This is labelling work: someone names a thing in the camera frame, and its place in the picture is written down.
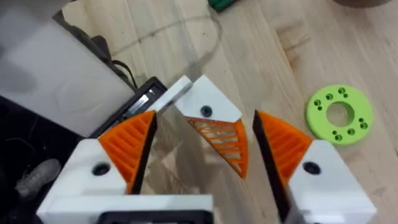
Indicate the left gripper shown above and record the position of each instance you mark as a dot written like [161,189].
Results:
[136,101]

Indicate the brown round tub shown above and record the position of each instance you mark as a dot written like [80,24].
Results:
[360,2]

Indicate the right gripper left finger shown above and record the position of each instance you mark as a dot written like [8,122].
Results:
[93,161]

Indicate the upright flat wrist plate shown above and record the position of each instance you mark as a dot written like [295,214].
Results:
[56,71]

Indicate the green disc with holes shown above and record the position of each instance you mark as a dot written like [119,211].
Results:
[317,116]

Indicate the dark green toy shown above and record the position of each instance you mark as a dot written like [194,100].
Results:
[221,3]

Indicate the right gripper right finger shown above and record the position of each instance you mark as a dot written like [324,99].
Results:
[323,189]

